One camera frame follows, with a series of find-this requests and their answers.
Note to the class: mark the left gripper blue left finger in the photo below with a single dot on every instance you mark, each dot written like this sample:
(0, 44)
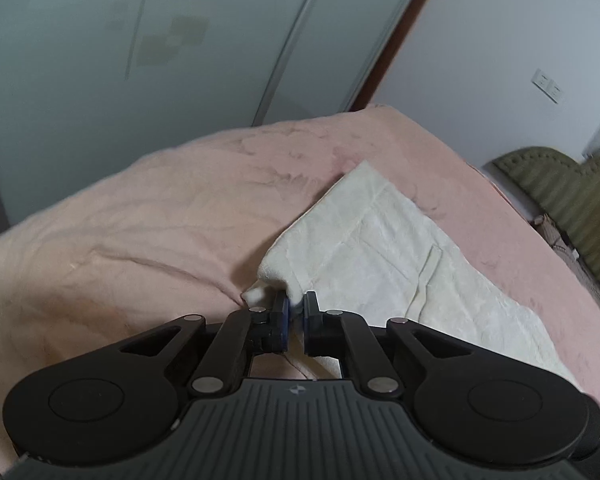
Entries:
(234, 344)

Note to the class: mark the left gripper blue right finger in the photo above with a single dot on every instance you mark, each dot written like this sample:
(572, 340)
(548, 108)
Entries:
(346, 337)

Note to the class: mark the white lace pants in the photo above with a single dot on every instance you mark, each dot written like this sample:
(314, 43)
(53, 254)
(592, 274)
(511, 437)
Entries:
(366, 248)

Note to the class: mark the pink floral bed blanket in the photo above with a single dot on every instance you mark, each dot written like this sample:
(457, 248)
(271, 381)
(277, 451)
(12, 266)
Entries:
(185, 229)

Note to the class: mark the beige pillow at headboard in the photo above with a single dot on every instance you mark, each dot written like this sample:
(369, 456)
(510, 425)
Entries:
(556, 238)

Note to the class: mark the olive green padded headboard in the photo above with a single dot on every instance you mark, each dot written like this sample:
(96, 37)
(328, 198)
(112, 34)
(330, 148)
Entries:
(568, 191)

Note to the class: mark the frosted glass wardrobe doors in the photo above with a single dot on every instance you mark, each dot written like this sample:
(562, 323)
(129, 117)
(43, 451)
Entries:
(89, 86)

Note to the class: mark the white wall socket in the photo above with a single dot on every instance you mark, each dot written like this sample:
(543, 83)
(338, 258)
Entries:
(547, 85)

